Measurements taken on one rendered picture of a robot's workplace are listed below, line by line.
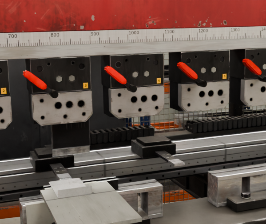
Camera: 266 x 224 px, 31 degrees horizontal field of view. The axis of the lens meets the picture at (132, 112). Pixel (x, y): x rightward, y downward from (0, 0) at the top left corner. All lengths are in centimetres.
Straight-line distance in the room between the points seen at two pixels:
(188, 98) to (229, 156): 50
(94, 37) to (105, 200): 40
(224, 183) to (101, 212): 47
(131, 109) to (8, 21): 38
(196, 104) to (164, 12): 27
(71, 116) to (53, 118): 5
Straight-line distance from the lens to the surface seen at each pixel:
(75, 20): 118
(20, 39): 116
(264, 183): 153
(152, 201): 135
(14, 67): 171
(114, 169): 157
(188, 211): 142
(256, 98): 142
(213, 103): 134
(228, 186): 145
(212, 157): 171
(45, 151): 148
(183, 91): 129
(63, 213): 111
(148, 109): 126
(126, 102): 123
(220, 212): 142
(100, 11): 120
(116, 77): 118
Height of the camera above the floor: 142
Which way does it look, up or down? 11 degrees down
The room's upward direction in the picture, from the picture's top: 1 degrees counter-clockwise
